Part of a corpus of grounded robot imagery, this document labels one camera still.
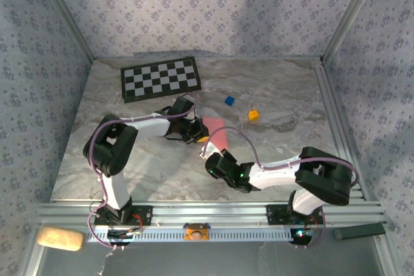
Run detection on pink paper sheet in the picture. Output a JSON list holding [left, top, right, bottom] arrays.
[[202, 117, 229, 151]]

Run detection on black and white checkerboard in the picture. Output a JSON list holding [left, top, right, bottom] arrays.
[[120, 56, 202, 104]]

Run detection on orange toy figure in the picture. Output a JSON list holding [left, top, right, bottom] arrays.
[[182, 222, 211, 242]]

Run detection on small circuit board with LED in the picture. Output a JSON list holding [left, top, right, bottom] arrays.
[[289, 227, 314, 245]]

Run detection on black flat bar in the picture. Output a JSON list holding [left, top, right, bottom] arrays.
[[334, 222, 387, 241]]

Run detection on tan sponge block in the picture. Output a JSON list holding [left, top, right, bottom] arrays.
[[36, 226, 85, 252]]

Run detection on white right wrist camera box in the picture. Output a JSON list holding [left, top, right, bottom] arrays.
[[199, 141, 226, 160]]

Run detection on long aluminium base rail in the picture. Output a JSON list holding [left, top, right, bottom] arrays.
[[35, 201, 387, 228]]

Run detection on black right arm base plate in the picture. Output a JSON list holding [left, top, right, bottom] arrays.
[[266, 204, 326, 226]]

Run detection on white slotted cable duct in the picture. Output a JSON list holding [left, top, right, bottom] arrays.
[[85, 226, 295, 243]]

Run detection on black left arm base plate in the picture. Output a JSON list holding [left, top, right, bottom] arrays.
[[93, 205, 153, 226]]

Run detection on aluminium side rail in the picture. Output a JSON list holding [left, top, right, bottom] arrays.
[[312, 62, 369, 201]]

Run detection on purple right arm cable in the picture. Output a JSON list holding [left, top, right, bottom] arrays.
[[201, 126, 360, 250]]

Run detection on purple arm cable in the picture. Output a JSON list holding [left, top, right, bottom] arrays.
[[201, 126, 360, 250], [86, 92, 199, 251]]

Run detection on small circuit board with wires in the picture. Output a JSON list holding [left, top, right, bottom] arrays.
[[106, 228, 143, 240]]

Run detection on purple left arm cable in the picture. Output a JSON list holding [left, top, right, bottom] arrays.
[[86, 92, 199, 251]]

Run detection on aluminium frame post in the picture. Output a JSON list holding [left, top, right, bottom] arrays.
[[320, 0, 387, 63]]

